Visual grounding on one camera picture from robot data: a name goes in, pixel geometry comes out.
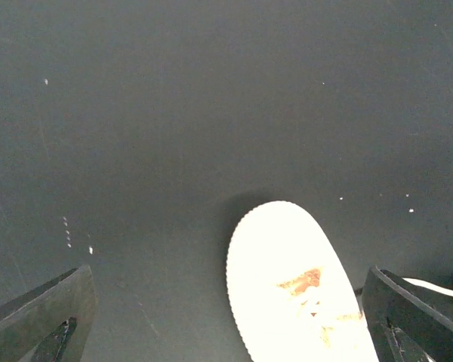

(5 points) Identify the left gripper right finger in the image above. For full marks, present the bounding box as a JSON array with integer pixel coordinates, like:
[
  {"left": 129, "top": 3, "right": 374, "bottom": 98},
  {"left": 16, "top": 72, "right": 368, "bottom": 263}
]
[{"left": 362, "top": 266, "right": 453, "bottom": 361}]

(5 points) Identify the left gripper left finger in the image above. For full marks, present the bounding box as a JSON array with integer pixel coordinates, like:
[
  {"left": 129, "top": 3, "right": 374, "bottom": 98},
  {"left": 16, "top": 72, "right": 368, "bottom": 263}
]
[{"left": 0, "top": 265, "right": 98, "bottom": 361}]

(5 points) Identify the white shoelace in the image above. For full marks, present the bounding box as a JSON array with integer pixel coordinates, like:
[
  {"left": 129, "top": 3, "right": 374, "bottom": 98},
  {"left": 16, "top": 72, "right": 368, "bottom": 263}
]
[{"left": 403, "top": 278, "right": 453, "bottom": 297}]

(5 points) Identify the white beige sneaker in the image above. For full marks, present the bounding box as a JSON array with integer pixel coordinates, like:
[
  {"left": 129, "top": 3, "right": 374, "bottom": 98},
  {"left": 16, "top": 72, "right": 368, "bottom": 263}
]
[{"left": 226, "top": 201, "right": 378, "bottom": 361}]

